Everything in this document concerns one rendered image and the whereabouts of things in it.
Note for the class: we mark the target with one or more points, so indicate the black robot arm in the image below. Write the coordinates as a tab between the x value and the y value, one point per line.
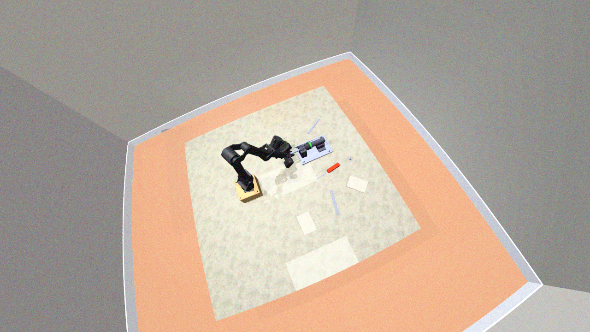
245	179

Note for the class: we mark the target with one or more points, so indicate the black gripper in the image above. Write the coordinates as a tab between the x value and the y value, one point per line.
288	160

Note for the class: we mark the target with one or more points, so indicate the red-handled screwdriver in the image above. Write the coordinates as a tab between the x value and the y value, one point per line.
331	169

